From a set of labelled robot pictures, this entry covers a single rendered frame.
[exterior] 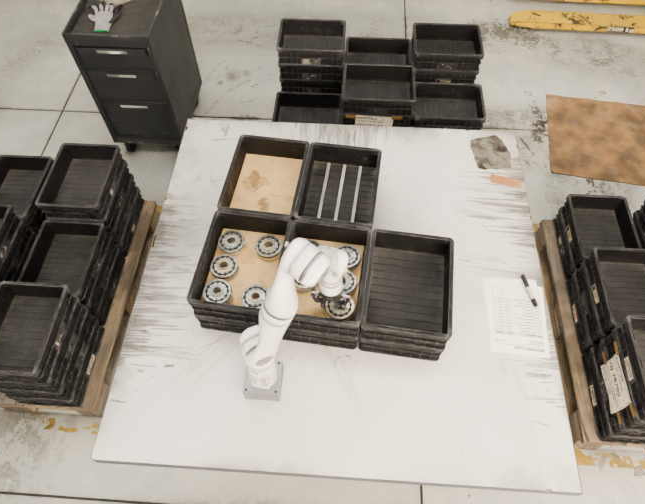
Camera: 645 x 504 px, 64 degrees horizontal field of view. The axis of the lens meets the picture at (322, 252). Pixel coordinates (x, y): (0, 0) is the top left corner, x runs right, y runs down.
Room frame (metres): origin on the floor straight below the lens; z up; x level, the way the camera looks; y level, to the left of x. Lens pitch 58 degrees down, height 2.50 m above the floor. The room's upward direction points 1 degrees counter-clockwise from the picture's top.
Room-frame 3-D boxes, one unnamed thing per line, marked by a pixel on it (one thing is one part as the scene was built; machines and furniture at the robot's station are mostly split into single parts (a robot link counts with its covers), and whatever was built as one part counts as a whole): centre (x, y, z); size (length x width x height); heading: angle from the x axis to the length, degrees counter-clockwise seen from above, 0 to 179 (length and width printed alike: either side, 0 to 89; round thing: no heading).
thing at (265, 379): (0.60, 0.20, 0.85); 0.09 x 0.09 x 0.17; 78
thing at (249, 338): (0.59, 0.20, 1.01); 0.09 x 0.09 x 0.17; 26
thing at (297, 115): (2.34, 0.07, 0.26); 0.40 x 0.30 x 0.23; 85
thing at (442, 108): (2.28, -0.73, 0.31); 0.40 x 0.30 x 0.34; 85
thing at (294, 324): (0.92, -0.01, 0.87); 0.40 x 0.30 x 0.11; 170
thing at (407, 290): (0.87, -0.30, 0.87); 0.40 x 0.30 x 0.11; 170
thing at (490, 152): (1.68, -0.80, 0.71); 0.22 x 0.19 x 0.01; 176
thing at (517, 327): (0.84, -0.74, 0.70); 0.33 x 0.23 x 0.01; 176
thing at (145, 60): (2.62, 1.05, 0.45); 0.60 x 0.45 x 0.90; 176
